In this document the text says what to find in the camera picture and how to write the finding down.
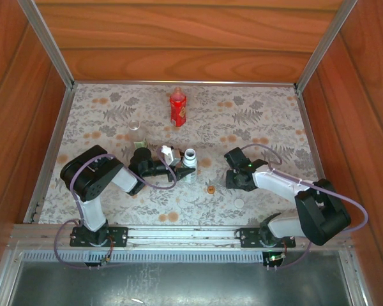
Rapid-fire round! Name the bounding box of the clear ribbed plastic bottle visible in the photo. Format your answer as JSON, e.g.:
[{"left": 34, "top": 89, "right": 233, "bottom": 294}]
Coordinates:
[{"left": 181, "top": 148, "right": 199, "bottom": 184}]

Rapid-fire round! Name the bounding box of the red labelled plastic bottle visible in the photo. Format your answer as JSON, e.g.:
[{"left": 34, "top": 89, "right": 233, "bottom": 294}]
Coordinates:
[{"left": 169, "top": 86, "right": 188, "bottom": 128}]

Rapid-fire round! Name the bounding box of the clear bottle green white label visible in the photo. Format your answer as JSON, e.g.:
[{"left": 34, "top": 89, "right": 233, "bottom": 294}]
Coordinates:
[{"left": 127, "top": 120, "right": 149, "bottom": 150}]

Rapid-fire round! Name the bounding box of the grey metal sheet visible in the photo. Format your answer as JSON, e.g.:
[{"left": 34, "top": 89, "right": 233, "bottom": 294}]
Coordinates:
[{"left": 6, "top": 261, "right": 361, "bottom": 306}]

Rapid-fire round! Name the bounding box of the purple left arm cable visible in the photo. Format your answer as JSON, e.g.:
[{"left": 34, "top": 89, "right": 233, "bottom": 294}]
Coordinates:
[{"left": 53, "top": 147, "right": 179, "bottom": 270}]

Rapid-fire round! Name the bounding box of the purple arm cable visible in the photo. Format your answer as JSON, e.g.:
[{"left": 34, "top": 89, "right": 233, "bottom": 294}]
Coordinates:
[
  {"left": 241, "top": 143, "right": 370, "bottom": 271},
  {"left": 53, "top": 147, "right": 179, "bottom": 270}
]

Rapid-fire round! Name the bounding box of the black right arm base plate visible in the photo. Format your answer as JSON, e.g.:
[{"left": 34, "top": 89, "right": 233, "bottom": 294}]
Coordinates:
[{"left": 239, "top": 226, "right": 297, "bottom": 249}]

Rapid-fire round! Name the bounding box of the aluminium mounting rail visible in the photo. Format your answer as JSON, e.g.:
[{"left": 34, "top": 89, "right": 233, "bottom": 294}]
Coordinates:
[{"left": 8, "top": 222, "right": 355, "bottom": 252}]

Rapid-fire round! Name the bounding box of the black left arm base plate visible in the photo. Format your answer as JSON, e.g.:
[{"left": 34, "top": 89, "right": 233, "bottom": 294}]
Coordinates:
[{"left": 69, "top": 225, "right": 129, "bottom": 248}]

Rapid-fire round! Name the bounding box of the aluminium table edge rail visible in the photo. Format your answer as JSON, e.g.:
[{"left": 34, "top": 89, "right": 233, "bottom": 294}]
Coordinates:
[{"left": 72, "top": 80, "right": 298, "bottom": 87}]

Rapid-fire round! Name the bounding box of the grey slotted cable duct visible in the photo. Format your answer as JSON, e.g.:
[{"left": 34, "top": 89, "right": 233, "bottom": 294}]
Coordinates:
[{"left": 20, "top": 250, "right": 342, "bottom": 264}]

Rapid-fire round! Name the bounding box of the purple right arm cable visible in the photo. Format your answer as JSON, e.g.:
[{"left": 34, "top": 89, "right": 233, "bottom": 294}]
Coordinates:
[{"left": 241, "top": 143, "right": 370, "bottom": 271}]

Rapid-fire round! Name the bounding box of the aluminium frame post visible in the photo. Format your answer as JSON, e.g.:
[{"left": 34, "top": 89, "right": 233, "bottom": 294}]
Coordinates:
[
  {"left": 295, "top": 0, "right": 360, "bottom": 92},
  {"left": 17, "top": 0, "right": 76, "bottom": 89}
]

